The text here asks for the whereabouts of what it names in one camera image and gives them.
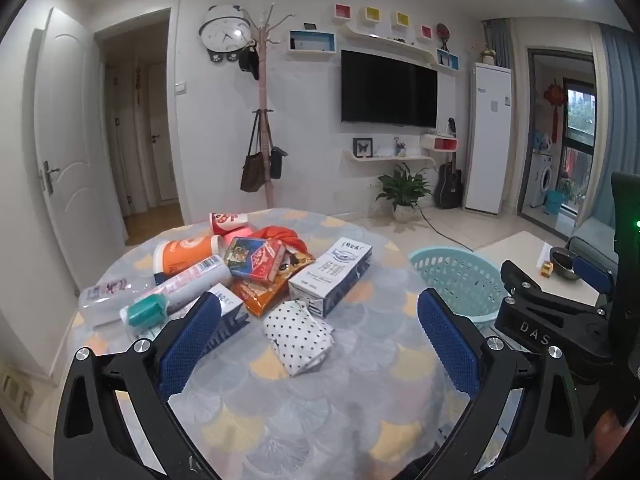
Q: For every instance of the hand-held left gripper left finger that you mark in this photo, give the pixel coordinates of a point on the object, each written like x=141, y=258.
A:
x=192, y=345

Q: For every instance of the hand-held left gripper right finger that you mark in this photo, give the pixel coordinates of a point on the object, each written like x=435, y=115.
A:
x=447, y=345

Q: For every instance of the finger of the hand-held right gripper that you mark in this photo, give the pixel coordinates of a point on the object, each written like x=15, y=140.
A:
x=525, y=327
x=592, y=274

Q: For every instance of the blue and white carton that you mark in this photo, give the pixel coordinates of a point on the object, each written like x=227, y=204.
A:
x=231, y=306

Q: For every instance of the white bottle with teal cap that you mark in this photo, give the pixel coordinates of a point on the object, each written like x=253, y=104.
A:
x=195, y=280

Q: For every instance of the teal plastic basket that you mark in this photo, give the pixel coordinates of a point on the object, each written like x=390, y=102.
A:
x=460, y=275

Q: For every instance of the orange snack bag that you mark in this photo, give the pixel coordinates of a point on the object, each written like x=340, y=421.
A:
x=265, y=296

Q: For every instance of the orange and white cup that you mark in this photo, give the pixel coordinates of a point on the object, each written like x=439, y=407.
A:
x=182, y=256

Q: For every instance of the clear plastic bottle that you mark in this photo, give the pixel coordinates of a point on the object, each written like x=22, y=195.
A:
x=105, y=295

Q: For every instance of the colourful snack box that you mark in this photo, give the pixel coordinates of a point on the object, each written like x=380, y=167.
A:
x=252, y=258

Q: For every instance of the white polka dot packet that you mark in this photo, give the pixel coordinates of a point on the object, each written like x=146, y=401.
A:
x=297, y=336

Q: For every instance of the panda print paper cup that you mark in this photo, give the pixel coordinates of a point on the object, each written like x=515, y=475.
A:
x=227, y=222

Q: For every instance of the white and grey milk carton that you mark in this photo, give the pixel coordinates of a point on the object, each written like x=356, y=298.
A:
x=325, y=280

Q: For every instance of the red plastic bag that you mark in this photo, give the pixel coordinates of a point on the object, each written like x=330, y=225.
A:
x=280, y=235

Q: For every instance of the person's right forearm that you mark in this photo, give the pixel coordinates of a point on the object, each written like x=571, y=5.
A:
x=607, y=452

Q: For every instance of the metal bowl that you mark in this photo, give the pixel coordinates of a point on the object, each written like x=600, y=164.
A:
x=562, y=260

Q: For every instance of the blue grey sofa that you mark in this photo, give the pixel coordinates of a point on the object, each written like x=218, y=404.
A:
x=592, y=235

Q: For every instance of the small yellow box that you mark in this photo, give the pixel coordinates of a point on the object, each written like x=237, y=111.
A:
x=546, y=270

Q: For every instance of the white coffee table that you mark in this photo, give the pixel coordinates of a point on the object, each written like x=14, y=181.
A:
x=520, y=255

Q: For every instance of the blue bucket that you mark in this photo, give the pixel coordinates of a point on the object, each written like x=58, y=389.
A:
x=553, y=203

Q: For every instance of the white washing machine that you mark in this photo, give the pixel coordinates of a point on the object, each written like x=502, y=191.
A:
x=544, y=177

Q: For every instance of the balcony window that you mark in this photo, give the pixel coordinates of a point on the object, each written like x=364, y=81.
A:
x=579, y=120

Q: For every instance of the black acoustic guitar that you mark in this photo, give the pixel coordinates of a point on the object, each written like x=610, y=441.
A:
x=448, y=185

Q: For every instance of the blue grey curtain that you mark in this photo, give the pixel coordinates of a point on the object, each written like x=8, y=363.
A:
x=497, y=40
x=617, y=110

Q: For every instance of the potted green plant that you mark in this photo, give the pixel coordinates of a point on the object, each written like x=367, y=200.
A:
x=402, y=187

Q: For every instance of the red knot ornament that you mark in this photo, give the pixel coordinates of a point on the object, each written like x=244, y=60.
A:
x=554, y=95

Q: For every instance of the brown tote bag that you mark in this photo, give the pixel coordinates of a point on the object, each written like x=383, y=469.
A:
x=255, y=172

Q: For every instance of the white box shelf red inside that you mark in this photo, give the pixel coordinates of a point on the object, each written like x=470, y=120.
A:
x=440, y=143

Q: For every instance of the small black bag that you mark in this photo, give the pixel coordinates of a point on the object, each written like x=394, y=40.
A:
x=278, y=162

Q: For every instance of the pen holder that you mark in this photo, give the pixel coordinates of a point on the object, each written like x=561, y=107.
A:
x=400, y=149

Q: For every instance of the white hallway door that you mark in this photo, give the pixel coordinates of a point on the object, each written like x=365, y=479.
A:
x=165, y=110

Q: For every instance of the white room door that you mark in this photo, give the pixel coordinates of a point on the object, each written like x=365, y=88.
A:
x=75, y=135

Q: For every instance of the pink coat rack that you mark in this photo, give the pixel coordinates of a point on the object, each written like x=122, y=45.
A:
x=261, y=110

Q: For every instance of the white box shelf blue inside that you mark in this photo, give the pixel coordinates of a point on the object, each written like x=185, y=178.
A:
x=310, y=42

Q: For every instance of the low white wall shelf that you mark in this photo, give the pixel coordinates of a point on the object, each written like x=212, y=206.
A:
x=385, y=158

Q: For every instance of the butterfly picture frame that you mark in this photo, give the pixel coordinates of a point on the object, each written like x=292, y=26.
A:
x=362, y=146

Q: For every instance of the white light switch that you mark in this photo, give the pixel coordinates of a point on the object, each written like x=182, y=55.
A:
x=180, y=88

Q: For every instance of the blue wall cube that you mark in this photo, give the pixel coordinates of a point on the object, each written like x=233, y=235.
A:
x=447, y=59

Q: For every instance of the wall mounted television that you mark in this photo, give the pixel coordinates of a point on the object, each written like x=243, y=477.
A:
x=390, y=87

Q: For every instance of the red wall cube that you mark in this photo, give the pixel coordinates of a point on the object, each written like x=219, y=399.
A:
x=342, y=11
x=426, y=32

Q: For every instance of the curved white wall shelf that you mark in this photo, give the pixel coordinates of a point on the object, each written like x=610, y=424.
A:
x=380, y=40

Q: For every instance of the panda wall clock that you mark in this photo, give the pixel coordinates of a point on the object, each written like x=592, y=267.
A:
x=222, y=30

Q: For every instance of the yellow wall cube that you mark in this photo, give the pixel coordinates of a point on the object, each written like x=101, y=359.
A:
x=372, y=15
x=402, y=19

